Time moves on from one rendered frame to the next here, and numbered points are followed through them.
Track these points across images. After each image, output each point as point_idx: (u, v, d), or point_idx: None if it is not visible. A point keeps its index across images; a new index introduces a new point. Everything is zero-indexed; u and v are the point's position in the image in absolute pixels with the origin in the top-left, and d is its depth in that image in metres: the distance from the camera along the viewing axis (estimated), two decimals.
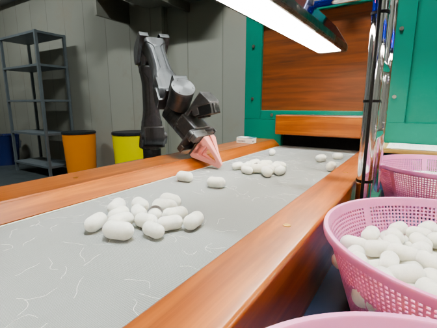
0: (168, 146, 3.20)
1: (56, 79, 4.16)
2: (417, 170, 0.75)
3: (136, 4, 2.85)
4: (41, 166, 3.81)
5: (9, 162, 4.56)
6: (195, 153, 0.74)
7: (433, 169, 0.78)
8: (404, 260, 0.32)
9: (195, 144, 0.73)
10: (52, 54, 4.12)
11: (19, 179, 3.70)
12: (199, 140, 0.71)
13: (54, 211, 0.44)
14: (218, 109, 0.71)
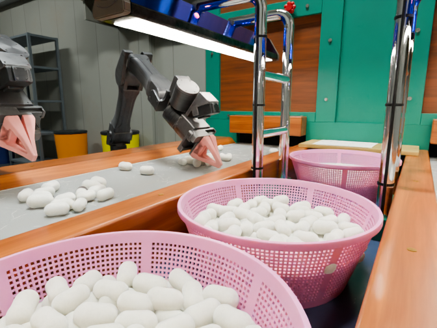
0: None
1: (50, 81, 4.29)
2: (331, 163, 0.88)
3: None
4: None
5: (4, 161, 4.69)
6: (195, 153, 0.74)
7: (348, 162, 0.92)
8: (240, 218, 0.45)
9: (195, 144, 0.73)
10: (46, 56, 4.25)
11: None
12: (199, 140, 0.72)
13: (7, 189, 0.57)
14: (218, 109, 0.71)
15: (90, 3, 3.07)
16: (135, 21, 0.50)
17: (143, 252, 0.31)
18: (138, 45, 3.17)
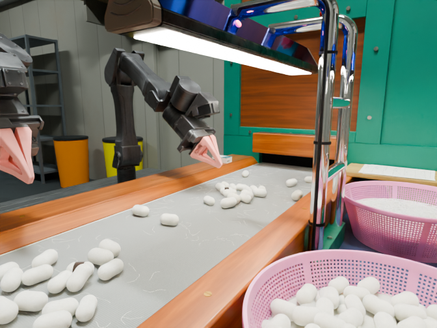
0: (160, 153, 3.18)
1: (49, 84, 4.14)
2: (386, 198, 0.73)
3: None
4: (33, 171, 3.79)
5: None
6: (195, 153, 0.74)
7: (404, 196, 0.76)
8: None
9: (195, 144, 0.73)
10: (45, 58, 4.10)
11: (11, 185, 3.68)
12: (199, 140, 0.72)
13: None
14: (217, 109, 0.71)
15: (91, 4, 2.92)
16: (165, 34, 0.35)
17: None
18: (142, 48, 3.02)
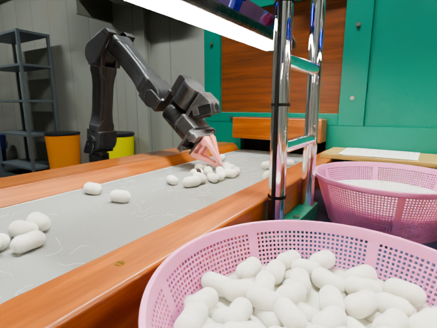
0: (152, 148, 3.13)
1: (41, 79, 4.09)
2: (366, 179, 0.68)
3: (117, 2, 2.78)
4: (25, 167, 3.74)
5: None
6: (195, 153, 0.74)
7: (386, 177, 0.72)
8: (263, 310, 0.25)
9: (195, 144, 0.73)
10: (38, 54, 4.05)
11: None
12: (199, 140, 0.72)
13: None
14: (218, 109, 0.71)
15: None
16: None
17: None
18: (133, 41, 2.97)
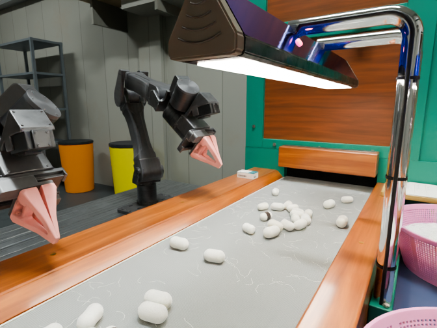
0: (167, 157, 3.13)
1: (53, 86, 4.09)
2: (436, 224, 0.68)
3: (134, 12, 2.78)
4: None
5: None
6: (195, 153, 0.74)
7: None
8: None
9: (195, 144, 0.73)
10: (49, 61, 4.05)
11: None
12: (199, 140, 0.72)
13: (21, 315, 0.37)
14: (217, 109, 0.71)
15: (97, 6, 2.87)
16: (238, 62, 0.30)
17: None
18: (149, 51, 2.97)
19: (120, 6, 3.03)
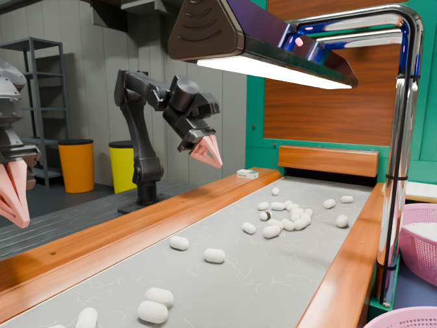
0: (167, 157, 3.13)
1: (53, 86, 4.09)
2: (436, 223, 0.68)
3: (134, 12, 2.78)
4: (38, 176, 3.74)
5: None
6: (195, 153, 0.74)
7: None
8: None
9: (195, 144, 0.73)
10: (49, 61, 4.05)
11: None
12: (199, 140, 0.72)
13: (21, 315, 0.37)
14: (217, 109, 0.71)
15: (97, 6, 2.87)
16: (238, 62, 0.30)
17: None
18: (149, 51, 2.97)
19: (120, 6, 3.03)
